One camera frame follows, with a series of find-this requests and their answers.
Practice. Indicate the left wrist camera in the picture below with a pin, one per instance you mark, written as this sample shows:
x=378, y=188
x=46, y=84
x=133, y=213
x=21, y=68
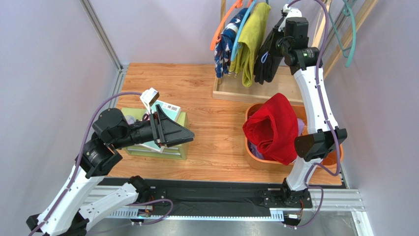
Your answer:
x=149, y=97

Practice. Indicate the green box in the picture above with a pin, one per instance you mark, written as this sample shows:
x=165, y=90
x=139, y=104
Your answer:
x=178, y=152

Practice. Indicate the yellow-green trousers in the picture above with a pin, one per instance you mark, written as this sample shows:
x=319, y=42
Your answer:
x=250, y=41

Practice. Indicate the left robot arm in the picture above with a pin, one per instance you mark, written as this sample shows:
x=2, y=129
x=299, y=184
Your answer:
x=68, y=215

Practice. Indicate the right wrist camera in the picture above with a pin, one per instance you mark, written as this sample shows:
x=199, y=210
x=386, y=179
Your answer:
x=288, y=12

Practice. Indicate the blue wire hanger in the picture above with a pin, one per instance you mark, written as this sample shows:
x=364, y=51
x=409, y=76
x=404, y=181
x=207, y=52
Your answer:
x=264, y=51

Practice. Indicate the blue patterned trousers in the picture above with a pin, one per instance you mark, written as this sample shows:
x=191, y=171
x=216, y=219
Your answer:
x=223, y=49

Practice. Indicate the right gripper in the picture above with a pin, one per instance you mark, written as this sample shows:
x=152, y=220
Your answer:
x=273, y=53

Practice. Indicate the purple trousers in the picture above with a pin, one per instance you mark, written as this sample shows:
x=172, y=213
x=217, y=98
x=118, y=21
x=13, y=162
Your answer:
x=256, y=153

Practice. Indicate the wooden clothes rack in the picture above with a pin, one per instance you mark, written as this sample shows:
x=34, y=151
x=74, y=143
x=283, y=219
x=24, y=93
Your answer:
x=232, y=89

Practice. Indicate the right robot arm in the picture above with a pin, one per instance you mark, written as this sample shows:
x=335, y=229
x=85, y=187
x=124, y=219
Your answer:
x=324, y=135

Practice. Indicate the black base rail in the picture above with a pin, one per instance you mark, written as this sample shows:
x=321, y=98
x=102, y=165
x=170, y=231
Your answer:
x=224, y=201

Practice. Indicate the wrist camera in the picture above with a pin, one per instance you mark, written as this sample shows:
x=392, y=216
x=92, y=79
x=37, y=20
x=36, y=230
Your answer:
x=288, y=12
x=149, y=97

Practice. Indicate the orange plastic basket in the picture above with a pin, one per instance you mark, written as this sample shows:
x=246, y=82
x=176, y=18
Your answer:
x=261, y=164

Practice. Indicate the light blue hanger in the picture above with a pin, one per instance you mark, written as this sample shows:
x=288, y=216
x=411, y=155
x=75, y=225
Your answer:
x=235, y=47

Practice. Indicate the beige hanger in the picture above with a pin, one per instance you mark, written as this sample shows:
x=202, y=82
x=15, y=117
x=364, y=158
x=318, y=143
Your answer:
x=320, y=26

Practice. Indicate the orange hanger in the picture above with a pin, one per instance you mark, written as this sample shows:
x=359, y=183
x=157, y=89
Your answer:
x=224, y=14

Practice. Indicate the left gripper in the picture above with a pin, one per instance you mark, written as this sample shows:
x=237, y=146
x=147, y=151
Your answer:
x=171, y=133

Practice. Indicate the black trousers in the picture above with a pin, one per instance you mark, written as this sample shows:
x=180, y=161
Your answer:
x=266, y=64

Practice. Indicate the red trousers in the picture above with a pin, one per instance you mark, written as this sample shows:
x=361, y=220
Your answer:
x=273, y=129

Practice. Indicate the aluminium frame post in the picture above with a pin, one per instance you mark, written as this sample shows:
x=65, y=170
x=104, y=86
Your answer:
x=92, y=15

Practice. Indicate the teal book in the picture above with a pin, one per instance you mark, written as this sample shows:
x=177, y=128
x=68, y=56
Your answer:
x=172, y=112

